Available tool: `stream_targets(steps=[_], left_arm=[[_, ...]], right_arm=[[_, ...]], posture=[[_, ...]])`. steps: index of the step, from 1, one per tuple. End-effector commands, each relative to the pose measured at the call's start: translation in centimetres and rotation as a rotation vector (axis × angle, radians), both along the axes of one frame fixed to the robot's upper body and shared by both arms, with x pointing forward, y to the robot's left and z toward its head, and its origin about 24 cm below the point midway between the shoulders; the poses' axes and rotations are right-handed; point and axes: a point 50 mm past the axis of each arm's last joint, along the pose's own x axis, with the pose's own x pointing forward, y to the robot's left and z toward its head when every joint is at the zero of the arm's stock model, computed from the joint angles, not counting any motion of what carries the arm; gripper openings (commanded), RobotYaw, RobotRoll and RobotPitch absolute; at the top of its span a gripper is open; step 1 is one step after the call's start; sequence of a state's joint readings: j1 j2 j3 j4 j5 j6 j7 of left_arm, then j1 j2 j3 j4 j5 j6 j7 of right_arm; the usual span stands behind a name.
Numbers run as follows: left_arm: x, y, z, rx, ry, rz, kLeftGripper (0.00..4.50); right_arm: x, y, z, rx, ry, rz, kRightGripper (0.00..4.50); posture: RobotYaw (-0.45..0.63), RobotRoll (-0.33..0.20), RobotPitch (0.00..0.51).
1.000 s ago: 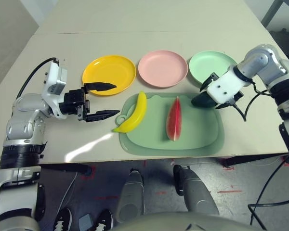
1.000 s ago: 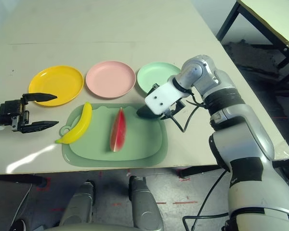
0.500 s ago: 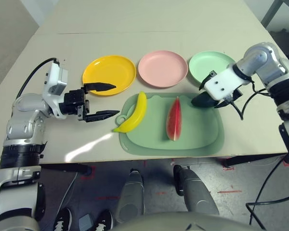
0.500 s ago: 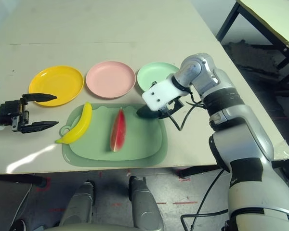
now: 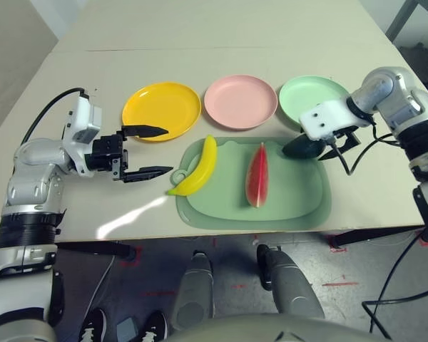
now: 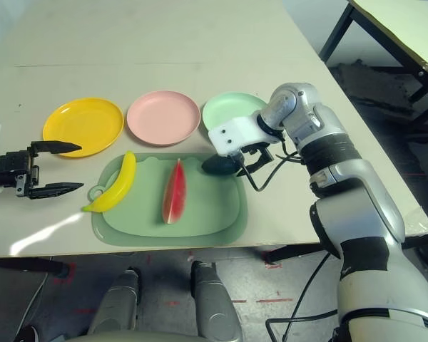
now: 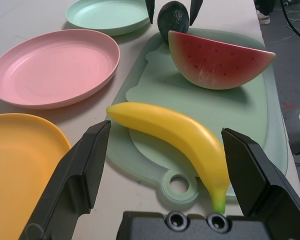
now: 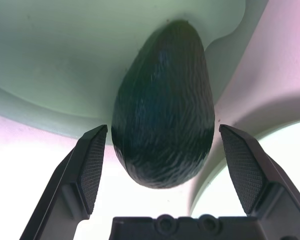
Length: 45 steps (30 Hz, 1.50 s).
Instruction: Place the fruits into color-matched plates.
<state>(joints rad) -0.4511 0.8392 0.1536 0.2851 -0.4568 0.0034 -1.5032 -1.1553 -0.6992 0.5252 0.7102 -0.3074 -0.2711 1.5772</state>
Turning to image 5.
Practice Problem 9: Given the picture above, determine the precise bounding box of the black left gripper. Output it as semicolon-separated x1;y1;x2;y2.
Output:
86;124;175;185

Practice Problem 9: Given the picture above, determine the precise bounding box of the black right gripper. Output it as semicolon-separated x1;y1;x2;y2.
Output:
317;130;360;160

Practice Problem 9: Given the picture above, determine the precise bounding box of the dark green toy avocado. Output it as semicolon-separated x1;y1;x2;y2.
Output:
282;137;327;160

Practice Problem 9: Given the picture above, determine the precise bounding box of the yellow toy banana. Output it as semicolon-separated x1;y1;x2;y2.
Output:
167;134;218;197

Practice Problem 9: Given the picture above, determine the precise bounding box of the red toy watermelon slice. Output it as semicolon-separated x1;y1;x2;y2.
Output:
245;142;270;209

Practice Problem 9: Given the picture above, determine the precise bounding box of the yellow plastic plate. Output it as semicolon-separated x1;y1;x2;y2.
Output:
121;81;203;143

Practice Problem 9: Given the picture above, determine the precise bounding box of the mint green plastic plate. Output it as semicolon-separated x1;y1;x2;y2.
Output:
278;73;350;131

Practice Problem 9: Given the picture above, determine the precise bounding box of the green silicone cutting mat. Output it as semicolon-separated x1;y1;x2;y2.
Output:
169;136;332;230

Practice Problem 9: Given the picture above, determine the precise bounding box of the pink plastic plate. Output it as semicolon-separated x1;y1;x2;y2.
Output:
203;73;278;130

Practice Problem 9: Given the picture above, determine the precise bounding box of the grey robot right leg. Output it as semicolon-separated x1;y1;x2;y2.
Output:
256;244;325;320

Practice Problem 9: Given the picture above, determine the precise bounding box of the black bystander sneaker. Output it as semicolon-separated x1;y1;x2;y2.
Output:
141;310;168;342
78;308;108;342

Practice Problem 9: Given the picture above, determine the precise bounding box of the grey foot pedal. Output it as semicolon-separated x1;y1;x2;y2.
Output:
116;316;136;341

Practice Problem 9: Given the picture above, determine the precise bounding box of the grey robot torso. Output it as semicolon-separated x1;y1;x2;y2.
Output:
156;312;389;342

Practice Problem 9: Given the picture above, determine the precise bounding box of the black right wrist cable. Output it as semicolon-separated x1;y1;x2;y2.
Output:
327;120;428;339

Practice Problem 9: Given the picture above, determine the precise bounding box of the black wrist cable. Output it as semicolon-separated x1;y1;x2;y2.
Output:
327;120;428;339
21;87;90;147

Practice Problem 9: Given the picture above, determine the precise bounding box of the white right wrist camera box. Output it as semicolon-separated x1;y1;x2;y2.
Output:
298;99;365;140

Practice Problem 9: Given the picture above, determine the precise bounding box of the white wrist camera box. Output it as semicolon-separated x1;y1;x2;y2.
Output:
298;99;365;140
61;95;103;177

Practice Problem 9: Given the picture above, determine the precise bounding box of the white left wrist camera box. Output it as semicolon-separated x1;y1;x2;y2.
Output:
61;95;103;177

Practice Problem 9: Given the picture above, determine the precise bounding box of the black table frame bar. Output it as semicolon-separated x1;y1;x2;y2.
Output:
56;240;136;263
333;224;427;249

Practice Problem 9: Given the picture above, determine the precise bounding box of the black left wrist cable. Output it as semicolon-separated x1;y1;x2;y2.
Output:
21;87;90;147

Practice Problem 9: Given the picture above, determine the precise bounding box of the thin white floor cable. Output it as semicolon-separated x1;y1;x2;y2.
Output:
87;254;115;311

